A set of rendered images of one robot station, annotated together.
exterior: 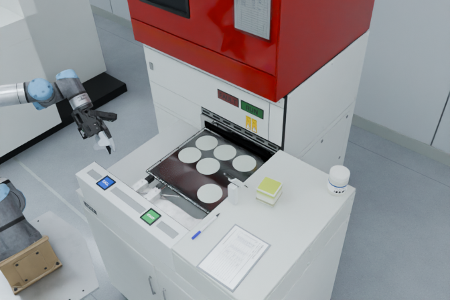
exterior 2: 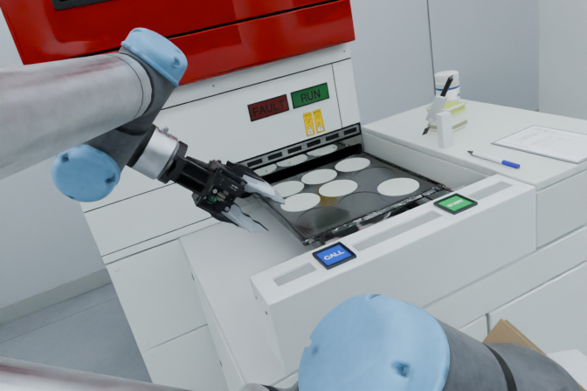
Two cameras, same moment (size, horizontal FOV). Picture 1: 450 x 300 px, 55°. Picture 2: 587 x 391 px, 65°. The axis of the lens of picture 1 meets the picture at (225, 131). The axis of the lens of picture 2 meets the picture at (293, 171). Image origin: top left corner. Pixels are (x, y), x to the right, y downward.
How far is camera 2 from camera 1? 1.60 m
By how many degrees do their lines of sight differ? 56
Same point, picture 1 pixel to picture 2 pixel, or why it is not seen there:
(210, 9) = not seen: outside the picture
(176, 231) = (495, 182)
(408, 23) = not seen: hidden behind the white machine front
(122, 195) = (379, 238)
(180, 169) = (327, 209)
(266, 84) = (338, 17)
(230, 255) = (553, 143)
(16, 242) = (545, 362)
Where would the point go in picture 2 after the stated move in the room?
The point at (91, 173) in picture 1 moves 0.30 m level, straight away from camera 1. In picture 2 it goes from (283, 281) to (106, 311)
